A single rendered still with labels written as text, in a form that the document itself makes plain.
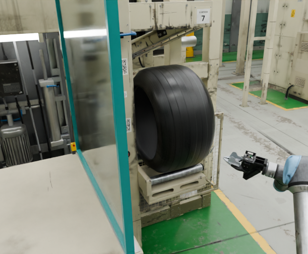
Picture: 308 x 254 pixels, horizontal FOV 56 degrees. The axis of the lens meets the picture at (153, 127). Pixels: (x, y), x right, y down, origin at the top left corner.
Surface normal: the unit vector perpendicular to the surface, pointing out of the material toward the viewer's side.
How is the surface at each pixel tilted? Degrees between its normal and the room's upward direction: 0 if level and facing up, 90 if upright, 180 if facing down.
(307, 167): 41
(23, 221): 0
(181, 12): 90
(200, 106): 61
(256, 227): 0
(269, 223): 0
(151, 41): 90
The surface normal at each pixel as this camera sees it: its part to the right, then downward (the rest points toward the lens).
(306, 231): -0.52, -0.44
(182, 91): 0.27, -0.43
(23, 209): -0.03, -0.92
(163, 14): 0.42, 0.34
